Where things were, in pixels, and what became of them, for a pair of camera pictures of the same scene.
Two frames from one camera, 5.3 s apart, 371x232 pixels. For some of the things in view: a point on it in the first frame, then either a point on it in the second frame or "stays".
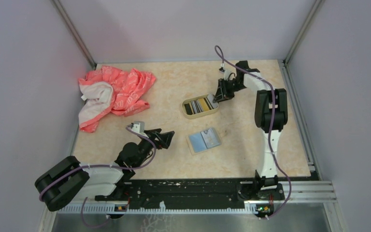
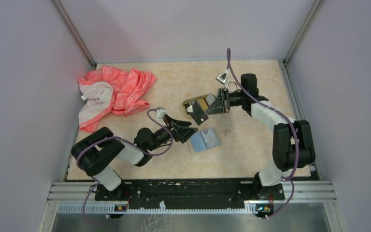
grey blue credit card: (197, 142) stays
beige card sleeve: (199, 141) stays
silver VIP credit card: (210, 139) stays
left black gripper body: (160, 143) → (175, 132)
